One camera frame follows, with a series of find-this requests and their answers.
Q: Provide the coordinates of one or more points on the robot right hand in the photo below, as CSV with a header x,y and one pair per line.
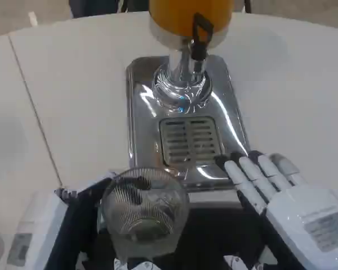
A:
x,y
298,208

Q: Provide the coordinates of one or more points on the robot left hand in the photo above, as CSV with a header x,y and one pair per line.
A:
x,y
73,225

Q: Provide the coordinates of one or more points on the clear ribbed glass cup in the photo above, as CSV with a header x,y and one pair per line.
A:
x,y
145,208

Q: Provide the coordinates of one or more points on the slotted steel drain grid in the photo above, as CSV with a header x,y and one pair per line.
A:
x,y
190,140

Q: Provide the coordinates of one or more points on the steel drip tray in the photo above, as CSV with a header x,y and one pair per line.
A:
x,y
146,112

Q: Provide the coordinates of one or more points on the black dispenser tap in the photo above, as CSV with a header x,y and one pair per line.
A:
x,y
200,36

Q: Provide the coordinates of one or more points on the orange juice drink dispenser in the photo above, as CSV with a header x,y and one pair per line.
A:
x,y
183,19

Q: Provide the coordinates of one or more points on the dark background object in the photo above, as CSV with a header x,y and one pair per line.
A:
x,y
101,5

